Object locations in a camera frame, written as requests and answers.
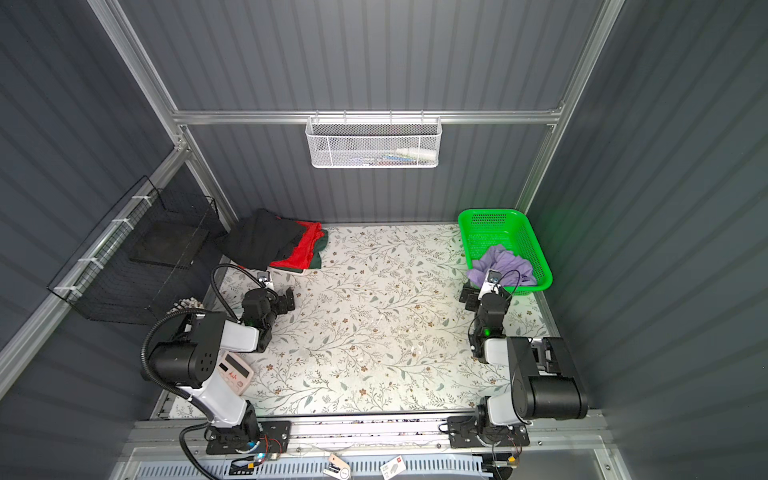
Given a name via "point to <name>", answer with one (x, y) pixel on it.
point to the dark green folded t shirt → (315, 261)
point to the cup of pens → (187, 303)
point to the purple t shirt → (515, 270)
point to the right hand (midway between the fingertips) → (490, 285)
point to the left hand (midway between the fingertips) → (273, 290)
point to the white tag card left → (337, 468)
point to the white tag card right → (393, 468)
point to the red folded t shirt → (302, 255)
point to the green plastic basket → (483, 228)
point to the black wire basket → (150, 256)
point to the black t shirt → (259, 240)
